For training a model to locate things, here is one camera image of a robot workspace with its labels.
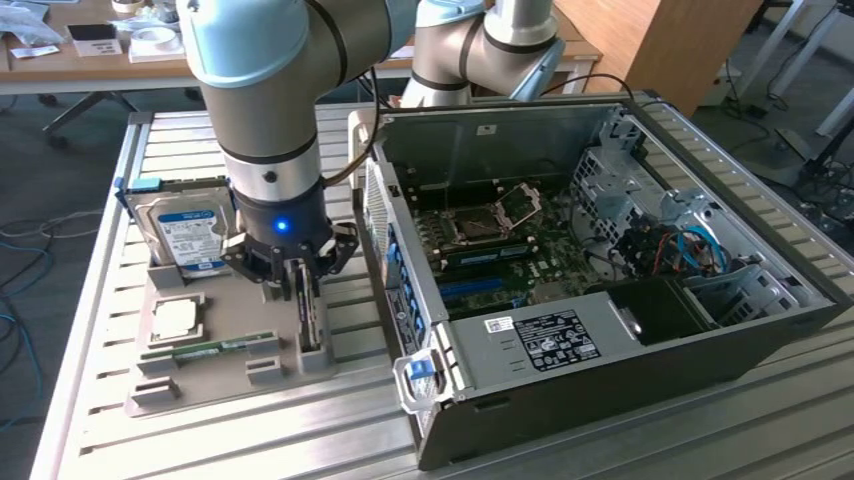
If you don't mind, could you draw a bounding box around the blue expansion slot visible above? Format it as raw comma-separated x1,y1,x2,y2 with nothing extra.
437,276,508,302

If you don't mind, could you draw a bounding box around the hard disk with blue label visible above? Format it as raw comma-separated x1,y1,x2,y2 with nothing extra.
126,187,242,279

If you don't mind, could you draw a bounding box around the wooden desk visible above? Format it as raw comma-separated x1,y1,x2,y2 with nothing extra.
0,0,606,109

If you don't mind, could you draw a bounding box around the grey power supply unit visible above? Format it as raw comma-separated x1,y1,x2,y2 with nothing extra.
448,292,644,404

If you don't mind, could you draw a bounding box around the flat white box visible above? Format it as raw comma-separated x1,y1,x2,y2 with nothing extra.
127,42,189,64

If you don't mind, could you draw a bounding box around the silver CPU chip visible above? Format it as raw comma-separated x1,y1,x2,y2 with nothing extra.
151,299,201,341

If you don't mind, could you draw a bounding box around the white box with black top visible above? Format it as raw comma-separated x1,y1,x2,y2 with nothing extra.
66,23,125,57

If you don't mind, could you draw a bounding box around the blue case release latch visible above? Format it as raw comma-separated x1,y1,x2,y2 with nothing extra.
408,360,434,396

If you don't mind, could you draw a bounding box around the clear plastic bag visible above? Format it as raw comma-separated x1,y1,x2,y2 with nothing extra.
0,0,66,46

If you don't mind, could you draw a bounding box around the metal disk bay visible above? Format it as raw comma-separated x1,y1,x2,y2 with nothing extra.
680,264,803,326

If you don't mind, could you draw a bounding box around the white paper tag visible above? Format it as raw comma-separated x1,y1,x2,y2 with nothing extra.
10,44,62,60

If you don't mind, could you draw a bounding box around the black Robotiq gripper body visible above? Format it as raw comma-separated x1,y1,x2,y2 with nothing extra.
230,184,337,254

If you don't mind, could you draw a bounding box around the CPU socket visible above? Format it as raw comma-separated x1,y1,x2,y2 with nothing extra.
445,205,510,247

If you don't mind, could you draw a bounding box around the green RAM stick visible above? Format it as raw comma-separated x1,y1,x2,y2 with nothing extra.
139,332,277,360

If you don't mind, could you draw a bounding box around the black open PC case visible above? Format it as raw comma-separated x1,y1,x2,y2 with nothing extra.
350,97,854,471

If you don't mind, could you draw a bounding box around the green motherboard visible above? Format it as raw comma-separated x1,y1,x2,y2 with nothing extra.
398,182,633,321

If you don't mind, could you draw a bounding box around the metal socket cover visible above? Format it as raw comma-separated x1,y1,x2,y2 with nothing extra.
492,182,544,236

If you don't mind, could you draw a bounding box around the grey plastic parts rack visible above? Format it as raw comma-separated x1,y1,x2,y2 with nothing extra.
123,199,340,419

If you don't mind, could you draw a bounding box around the blue wire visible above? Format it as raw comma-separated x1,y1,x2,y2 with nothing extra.
676,225,730,275

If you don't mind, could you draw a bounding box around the perforated metal drive cage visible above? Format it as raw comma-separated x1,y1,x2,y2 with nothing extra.
570,145,673,264

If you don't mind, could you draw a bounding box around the blue disk carrier frame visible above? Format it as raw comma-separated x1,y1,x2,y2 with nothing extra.
113,172,233,211

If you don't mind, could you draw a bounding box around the wide white tape roll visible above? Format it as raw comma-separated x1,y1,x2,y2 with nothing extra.
131,27,181,51

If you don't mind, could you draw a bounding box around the wooden cabinet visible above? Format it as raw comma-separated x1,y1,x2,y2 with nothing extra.
553,0,767,116

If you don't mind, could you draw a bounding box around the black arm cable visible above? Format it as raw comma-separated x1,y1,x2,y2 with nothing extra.
320,64,384,191

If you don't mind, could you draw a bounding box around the low-profile graphics card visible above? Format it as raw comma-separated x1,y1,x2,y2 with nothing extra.
291,259,324,351

